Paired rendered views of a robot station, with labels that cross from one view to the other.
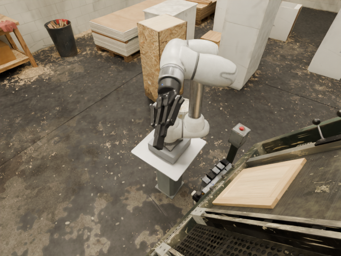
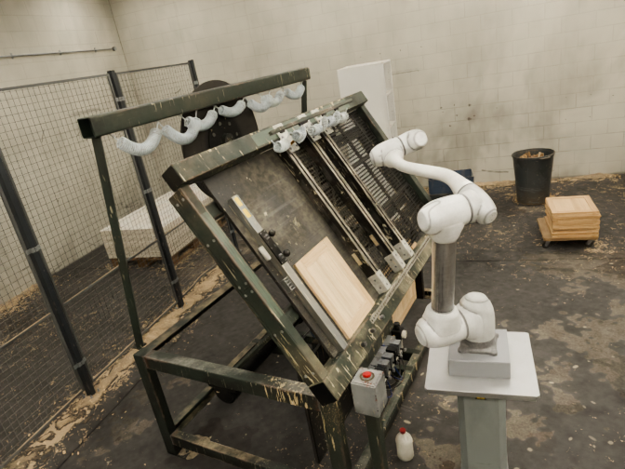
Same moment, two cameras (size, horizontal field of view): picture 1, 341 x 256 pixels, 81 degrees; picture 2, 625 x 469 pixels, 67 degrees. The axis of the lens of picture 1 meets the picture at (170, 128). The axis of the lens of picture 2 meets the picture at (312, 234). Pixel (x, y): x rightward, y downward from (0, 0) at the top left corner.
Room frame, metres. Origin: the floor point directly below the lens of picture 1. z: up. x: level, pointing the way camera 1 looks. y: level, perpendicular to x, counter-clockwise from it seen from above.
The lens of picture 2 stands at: (2.83, -1.19, 2.31)
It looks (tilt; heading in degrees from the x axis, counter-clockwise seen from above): 21 degrees down; 165
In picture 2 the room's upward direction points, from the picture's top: 10 degrees counter-clockwise
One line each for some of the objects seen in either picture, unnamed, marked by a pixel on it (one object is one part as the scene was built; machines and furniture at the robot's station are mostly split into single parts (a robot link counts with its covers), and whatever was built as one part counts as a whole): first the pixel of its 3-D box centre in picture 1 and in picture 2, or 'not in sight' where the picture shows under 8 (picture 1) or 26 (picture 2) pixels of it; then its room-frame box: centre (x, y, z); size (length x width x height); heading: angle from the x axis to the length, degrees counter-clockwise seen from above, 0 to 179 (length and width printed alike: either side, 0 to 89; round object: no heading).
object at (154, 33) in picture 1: (163, 66); not in sight; (2.74, 0.11, 0.63); 0.50 x 0.42 x 1.25; 133
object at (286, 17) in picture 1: (281, 21); not in sight; (5.38, -2.80, 0.36); 0.58 x 0.45 x 0.72; 54
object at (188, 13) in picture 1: (171, 31); not in sight; (4.42, -0.02, 0.48); 1.00 x 0.64 x 0.95; 144
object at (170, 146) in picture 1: (167, 139); (478, 336); (1.10, 0.02, 0.87); 0.22 x 0.18 x 0.06; 139
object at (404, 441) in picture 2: not in sight; (404, 442); (0.83, -0.33, 0.10); 0.10 x 0.10 x 0.20
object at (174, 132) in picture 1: (170, 127); (475, 314); (1.11, 0.00, 1.01); 0.18 x 0.16 x 0.22; 89
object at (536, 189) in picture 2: not in sight; (533, 177); (-2.11, 3.22, 0.33); 0.52 x 0.51 x 0.65; 144
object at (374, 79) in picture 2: not in sight; (373, 142); (-3.13, 1.47, 1.03); 0.61 x 0.58 x 2.05; 144
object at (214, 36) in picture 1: (213, 43); not in sight; (4.58, -0.99, 0.15); 0.61 x 0.52 x 0.31; 144
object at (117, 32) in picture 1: (145, 24); not in sight; (5.25, 0.62, 0.32); 2.45 x 1.06 x 0.65; 144
